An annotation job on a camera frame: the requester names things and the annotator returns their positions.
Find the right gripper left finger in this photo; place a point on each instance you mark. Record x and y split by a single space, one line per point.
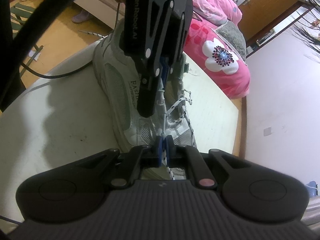
128 167

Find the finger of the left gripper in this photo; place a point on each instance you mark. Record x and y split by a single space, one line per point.
149 83
165 70

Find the grey knitted cloth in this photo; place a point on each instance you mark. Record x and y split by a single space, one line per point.
231 33

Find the white wall switch plate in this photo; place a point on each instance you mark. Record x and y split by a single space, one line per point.
267 131

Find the white black speckled shoelace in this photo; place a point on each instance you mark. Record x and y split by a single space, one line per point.
174 118

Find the brown wooden door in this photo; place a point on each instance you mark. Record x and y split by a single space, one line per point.
257 14

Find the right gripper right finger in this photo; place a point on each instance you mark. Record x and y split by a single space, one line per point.
189 158

